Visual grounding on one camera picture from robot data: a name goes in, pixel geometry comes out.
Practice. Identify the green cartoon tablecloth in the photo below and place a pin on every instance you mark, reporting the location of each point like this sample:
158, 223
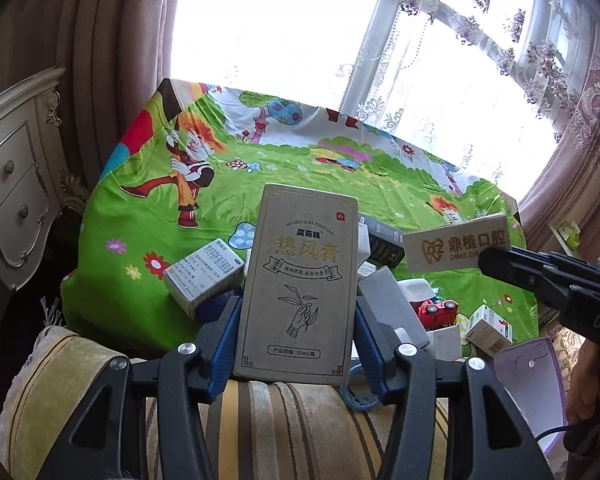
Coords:
192, 167

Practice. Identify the black Dormi box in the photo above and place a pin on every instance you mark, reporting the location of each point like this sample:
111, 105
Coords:
386, 242

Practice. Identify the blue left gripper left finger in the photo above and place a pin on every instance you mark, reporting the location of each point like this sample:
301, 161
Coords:
217, 354

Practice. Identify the pink-brown curtain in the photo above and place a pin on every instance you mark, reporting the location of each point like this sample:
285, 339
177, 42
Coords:
114, 54
569, 187

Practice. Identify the grey plain box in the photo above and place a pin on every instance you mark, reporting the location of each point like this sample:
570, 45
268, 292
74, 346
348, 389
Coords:
389, 305

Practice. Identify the dark blue glossy box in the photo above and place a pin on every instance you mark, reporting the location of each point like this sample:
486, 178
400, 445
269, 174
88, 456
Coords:
211, 309

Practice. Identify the sheer lace curtain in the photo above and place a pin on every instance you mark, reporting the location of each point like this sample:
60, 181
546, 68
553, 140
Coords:
488, 85

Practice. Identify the striped beige sofa cushion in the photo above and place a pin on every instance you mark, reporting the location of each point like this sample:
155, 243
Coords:
253, 430

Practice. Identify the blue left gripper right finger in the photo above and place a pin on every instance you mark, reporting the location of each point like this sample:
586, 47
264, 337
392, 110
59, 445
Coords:
375, 343

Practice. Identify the red toy car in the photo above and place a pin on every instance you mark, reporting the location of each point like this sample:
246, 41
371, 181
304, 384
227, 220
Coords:
434, 315

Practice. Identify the small white barcode box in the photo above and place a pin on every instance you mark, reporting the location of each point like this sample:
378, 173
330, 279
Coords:
488, 332

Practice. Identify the cream carved drawer cabinet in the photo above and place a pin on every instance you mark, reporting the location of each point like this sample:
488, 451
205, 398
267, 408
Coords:
35, 182

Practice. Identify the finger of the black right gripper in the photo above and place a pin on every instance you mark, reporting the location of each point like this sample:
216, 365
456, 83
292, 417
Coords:
514, 266

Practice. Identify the white medicine box blue text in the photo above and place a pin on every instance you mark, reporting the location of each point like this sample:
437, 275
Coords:
207, 272

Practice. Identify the green tissue pack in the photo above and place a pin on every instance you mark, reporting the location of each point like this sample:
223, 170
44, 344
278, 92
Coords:
568, 233

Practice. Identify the beige dental clinic box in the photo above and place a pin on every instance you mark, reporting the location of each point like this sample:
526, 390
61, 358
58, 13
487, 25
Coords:
454, 246

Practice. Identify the pink-brown curtain right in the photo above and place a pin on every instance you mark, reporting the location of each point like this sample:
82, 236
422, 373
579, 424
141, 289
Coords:
569, 187

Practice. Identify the purple-edged white storage box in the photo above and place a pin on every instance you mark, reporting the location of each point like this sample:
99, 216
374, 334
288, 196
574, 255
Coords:
531, 374

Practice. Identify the tall grey kraft box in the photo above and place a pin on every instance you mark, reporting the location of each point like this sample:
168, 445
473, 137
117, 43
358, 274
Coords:
297, 317

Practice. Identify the white open tray box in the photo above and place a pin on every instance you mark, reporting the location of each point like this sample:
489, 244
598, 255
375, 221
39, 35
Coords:
444, 342

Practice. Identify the person's right hand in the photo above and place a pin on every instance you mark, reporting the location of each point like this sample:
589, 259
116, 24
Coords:
584, 391

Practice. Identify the pink-brown curtain left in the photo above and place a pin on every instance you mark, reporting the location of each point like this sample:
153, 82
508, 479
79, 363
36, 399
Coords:
114, 54

